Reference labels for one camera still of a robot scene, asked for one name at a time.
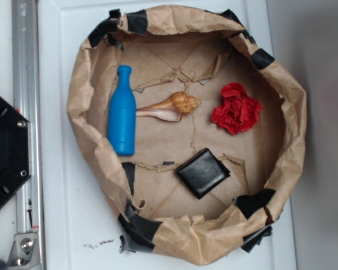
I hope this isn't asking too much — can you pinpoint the orange spiral seashell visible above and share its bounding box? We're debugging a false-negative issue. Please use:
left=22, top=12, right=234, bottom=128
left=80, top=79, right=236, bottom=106
left=136, top=91, right=202, bottom=122

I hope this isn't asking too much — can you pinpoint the black leather wallet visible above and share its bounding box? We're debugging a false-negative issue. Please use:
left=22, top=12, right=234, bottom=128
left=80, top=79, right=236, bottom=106
left=175, top=148, right=230, bottom=199

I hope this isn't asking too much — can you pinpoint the brown paper bin with tape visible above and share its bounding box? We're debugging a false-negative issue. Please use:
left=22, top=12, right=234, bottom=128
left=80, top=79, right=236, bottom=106
left=66, top=5, right=307, bottom=266

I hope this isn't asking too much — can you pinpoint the white plastic tray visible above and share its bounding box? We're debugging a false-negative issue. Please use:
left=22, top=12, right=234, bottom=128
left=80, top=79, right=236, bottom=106
left=38, top=1, right=297, bottom=269

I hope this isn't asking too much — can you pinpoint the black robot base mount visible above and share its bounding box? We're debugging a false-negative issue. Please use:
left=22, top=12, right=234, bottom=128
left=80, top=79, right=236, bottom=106
left=0, top=96, right=30, bottom=210

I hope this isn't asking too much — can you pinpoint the crumpled red paper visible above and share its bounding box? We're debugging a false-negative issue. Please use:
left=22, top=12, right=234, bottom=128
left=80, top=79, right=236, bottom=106
left=211, top=82, right=263, bottom=135

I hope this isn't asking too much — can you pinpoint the metal corner bracket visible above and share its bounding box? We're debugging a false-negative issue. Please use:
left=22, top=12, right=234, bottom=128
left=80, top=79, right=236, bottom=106
left=7, top=232, right=41, bottom=269

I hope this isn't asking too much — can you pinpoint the aluminium frame rail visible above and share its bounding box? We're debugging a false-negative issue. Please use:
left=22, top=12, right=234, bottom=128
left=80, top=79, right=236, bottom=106
left=12, top=1, right=47, bottom=269

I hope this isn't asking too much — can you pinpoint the blue plastic bottle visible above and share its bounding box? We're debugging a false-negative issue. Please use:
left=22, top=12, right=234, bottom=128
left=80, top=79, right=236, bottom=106
left=107, top=65, right=136, bottom=156

